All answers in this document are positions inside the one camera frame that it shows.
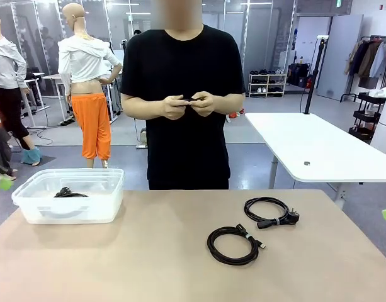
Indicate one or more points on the person's left forearm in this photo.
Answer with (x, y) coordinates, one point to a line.
(227, 104)

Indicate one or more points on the person's right forearm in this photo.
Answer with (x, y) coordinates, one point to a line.
(142, 108)

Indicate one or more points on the person's right hand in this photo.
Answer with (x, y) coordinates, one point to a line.
(173, 108)

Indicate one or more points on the person's left hand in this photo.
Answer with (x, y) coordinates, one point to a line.
(203, 105)

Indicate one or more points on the teal foot cover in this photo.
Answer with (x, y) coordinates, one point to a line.
(30, 155)

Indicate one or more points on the clear plastic storage bin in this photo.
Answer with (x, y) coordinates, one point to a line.
(70, 210)

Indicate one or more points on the white standing desk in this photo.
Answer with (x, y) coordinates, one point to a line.
(28, 100)

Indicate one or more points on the black utility cart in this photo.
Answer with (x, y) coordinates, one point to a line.
(366, 114)

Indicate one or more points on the orange cropped pants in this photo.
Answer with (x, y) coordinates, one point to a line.
(92, 126)

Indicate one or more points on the white side table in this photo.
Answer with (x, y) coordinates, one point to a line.
(306, 141)

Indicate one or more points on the mannequin in grey shirt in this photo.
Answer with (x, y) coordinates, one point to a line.
(3, 63)

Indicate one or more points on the black clothes rack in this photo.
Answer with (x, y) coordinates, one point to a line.
(350, 88)

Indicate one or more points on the white hooded top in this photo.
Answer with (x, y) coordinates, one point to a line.
(82, 63)

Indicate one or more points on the light blue jacket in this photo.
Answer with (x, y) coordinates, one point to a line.
(380, 61)

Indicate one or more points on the brown coat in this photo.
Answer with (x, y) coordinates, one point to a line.
(370, 58)

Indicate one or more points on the grey partition panel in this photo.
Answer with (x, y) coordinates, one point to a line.
(340, 56)

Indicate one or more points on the black bags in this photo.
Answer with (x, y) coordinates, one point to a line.
(296, 74)

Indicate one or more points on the wooden shoe rack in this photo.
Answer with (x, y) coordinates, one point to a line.
(268, 84)

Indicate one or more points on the red object on floor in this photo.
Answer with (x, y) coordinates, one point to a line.
(233, 115)

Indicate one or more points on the person in black t-shirt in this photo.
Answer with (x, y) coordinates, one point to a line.
(186, 141)

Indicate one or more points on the black camera pole stand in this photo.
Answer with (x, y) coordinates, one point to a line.
(315, 74)

